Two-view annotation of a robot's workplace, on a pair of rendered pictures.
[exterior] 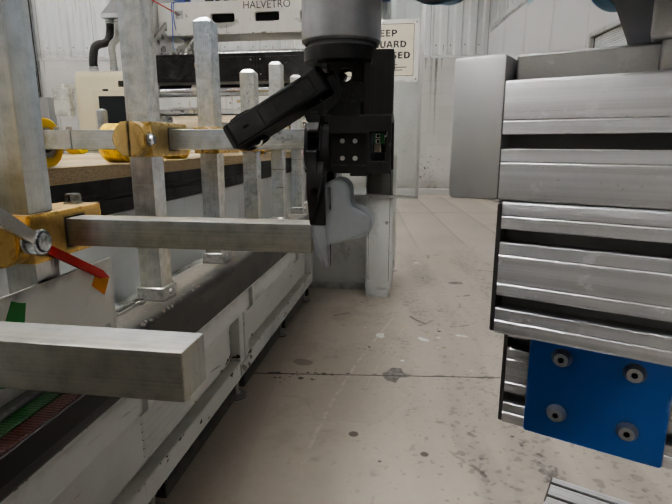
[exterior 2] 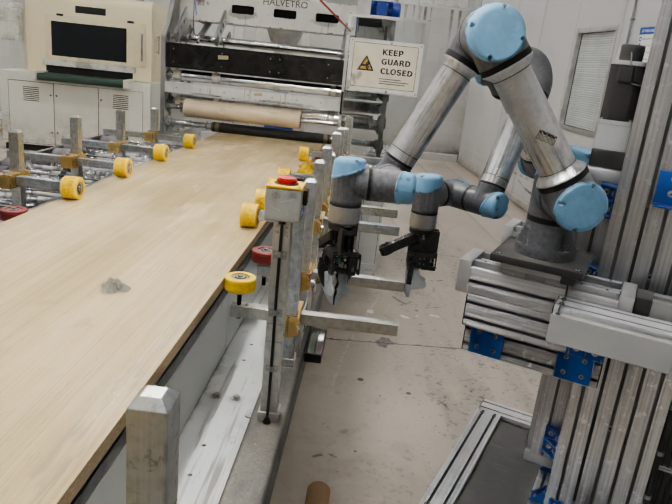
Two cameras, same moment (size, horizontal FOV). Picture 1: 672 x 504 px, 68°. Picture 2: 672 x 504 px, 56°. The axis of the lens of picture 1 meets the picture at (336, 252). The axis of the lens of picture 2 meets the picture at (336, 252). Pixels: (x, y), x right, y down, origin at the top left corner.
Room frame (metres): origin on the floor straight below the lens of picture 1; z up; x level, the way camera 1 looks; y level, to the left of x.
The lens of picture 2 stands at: (-1.20, 0.42, 1.46)
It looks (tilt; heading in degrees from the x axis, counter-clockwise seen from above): 17 degrees down; 354
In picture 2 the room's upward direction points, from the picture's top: 6 degrees clockwise
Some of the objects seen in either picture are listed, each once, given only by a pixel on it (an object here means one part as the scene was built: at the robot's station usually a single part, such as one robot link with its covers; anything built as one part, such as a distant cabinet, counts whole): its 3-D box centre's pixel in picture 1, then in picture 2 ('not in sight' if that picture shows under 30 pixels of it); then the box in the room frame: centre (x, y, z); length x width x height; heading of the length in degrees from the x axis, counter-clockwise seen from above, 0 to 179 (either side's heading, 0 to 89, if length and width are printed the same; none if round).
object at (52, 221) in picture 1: (42, 231); (302, 275); (0.54, 0.32, 0.85); 0.14 x 0.06 x 0.05; 171
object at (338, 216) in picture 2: not in sight; (345, 214); (0.22, 0.25, 1.12); 0.08 x 0.08 x 0.05
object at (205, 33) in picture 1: (211, 148); (321, 211); (1.01, 0.25, 0.93); 0.04 x 0.04 x 0.48; 81
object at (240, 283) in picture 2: not in sight; (239, 295); (0.33, 0.49, 0.85); 0.08 x 0.08 x 0.11
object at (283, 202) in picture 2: not in sight; (285, 202); (0.01, 0.40, 1.18); 0.07 x 0.07 x 0.08; 81
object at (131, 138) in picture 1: (152, 139); (315, 222); (0.79, 0.28, 0.95); 0.14 x 0.06 x 0.05; 171
